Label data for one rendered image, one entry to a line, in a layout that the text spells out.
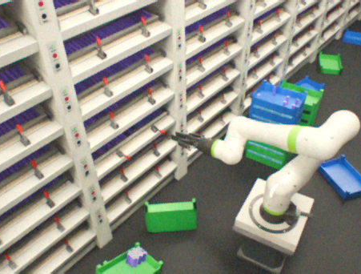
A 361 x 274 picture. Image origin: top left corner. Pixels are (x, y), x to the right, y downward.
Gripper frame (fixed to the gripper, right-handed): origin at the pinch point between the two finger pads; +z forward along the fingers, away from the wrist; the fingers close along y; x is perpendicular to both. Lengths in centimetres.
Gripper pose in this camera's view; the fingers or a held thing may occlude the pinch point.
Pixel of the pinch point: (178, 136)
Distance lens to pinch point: 193.2
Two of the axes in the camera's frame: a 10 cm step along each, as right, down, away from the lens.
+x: -1.8, -8.5, -4.9
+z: -7.3, -2.2, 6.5
